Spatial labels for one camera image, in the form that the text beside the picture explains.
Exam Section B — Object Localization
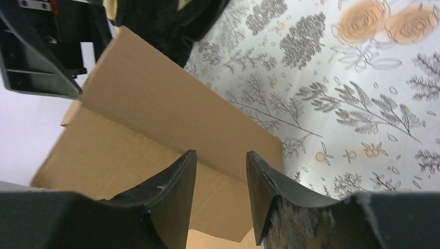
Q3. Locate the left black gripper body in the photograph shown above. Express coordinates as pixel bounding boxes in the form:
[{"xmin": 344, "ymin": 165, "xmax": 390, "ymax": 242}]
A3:
[{"xmin": 13, "ymin": 1, "xmax": 111, "ymax": 75}]

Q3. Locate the floral patterned table mat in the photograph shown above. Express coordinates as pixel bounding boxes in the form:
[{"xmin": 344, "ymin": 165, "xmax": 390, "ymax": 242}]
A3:
[{"xmin": 185, "ymin": 1, "xmax": 439, "ymax": 199}]

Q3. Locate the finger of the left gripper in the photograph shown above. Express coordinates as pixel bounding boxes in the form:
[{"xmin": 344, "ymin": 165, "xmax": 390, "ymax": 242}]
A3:
[{"xmin": 1, "ymin": 7, "xmax": 82, "ymax": 100}]

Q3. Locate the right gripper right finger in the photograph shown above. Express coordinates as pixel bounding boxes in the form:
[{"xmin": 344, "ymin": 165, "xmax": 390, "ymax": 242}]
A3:
[{"xmin": 246, "ymin": 151, "xmax": 439, "ymax": 248}]

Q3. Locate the brown cardboard box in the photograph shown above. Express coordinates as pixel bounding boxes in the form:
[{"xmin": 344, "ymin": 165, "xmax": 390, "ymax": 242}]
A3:
[{"xmin": 31, "ymin": 27, "xmax": 282, "ymax": 248}]

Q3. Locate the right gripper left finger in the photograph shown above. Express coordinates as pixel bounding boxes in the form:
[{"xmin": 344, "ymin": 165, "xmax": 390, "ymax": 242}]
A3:
[{"xmin": 1, "ymin": 150, "xmax": 197, "ymax": 248}]

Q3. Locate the black floral plush blanket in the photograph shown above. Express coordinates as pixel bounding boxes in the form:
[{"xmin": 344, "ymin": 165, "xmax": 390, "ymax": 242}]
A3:
[{"xmin": 102, "ymin": 0, "xmax": 229, "ymax": 67}]

